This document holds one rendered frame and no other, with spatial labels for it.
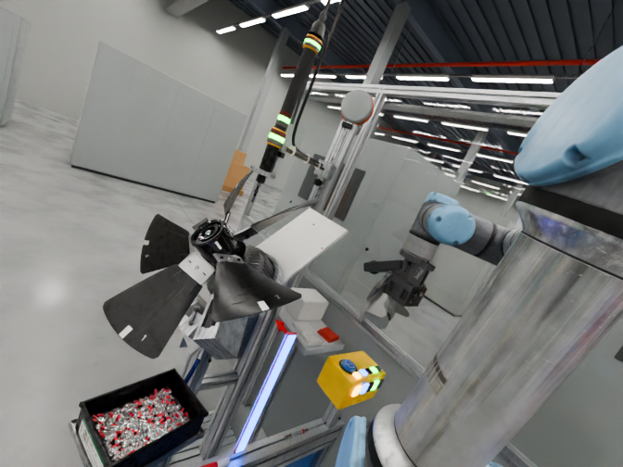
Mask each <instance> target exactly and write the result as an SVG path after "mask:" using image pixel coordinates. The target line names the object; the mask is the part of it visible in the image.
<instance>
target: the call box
mask: <svg viewBox="0 0 623 467"><path fill-rule="evenodd" d="M343 360H351V361H352V362H353V363H354V364H355V366H356V370H355V372H358V373H359V374H360V376H361V377H362V378H360V379H356V378H355V376H354V375H353V372H349V371H347V370H345V369H344V368H343V366H342V365H341V363H342V361H343ZM375 366H378V365H377V364H376V363H375V362H374V361H373V360H372V359H371V358H370V357H369V356H368V355H367V354H366V353H365V352H364V351H357V352H351V353H346V354H339V355H334V356H329V357H328V359H327V361H326V363H325V365H324V367H323V369H322V371H321V373H320V375H319V377H318V379H317V383H318V385H319V386H320V387H321V388H322V389H323V390H324V392H325V393H326V394H327V396H328V397H329V398H330V400H331V401H332V402H333V404H334V405H335V406H336V408H337V409H338V410H341V409H343V408H346V407H348V406H351V405H354V404H356V403H359V402H362V401H365V400H367V399H369V398H373V397H374V395H375V393H376V391H377V389H376V390H373V391H369V392H366V393H363V394H360V392H359V394H358V396H355V397H352V396H351V395H352V393H353V391H354V389H355V387H356V386H358V385H361V386H363V385H364V384H367V383H368V384H369V383H371V382H374V381H377V380H380V379H384V377H385V375H386V373H385V372H384V371H382V372H376V373H372V374H367V375H365V376H363V375H362V374H361V373H360V370H362V369H366V368H369V369H370V368H371V367H375Z"/></svg>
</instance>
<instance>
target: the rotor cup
mask: <svg viewBox="0 0 623 467"><path fill-rule="evenodd" d="M208 230H211V233H210V234H205V232H206V231H208ZM233 235H234V234H233V232H231V231H230V229H229V228H228V226H227V223H226V222H225V221H224V220H221V219H216V220H211V221H207V222H205V223H203V224H202V225H200V226H199V227H198V228H197V229H196V230H195V231H194V232H193V234H192V236H191V239H190V242H191V244H192V246H193V247H195V248H196V249H197V250H198V252H199V253H200V254H201V255H200V254H199V255H200V256H201V257H202V258H203V259H204V260H206V261H207V262H208V263H209V264H210V265H211V266H212V267H213V268H214V269H215V270H216V266H217V261H216V260H215V259H214V257H213V256H212V255H211V254H214V253H219V254H225V255H233V256H239V257H240V258H241V259H242V260H243V261H245V259H246V257H247V255H248V248H247V246H246V245H245V243H244V242H242V241H239V240H236V239H235V238H234V237H233ZM216 241H217V242H218V243H219V245H220V246H221V248H222V249H219V248H218V247H217V245H216V244H215V242H216Z"/></svg>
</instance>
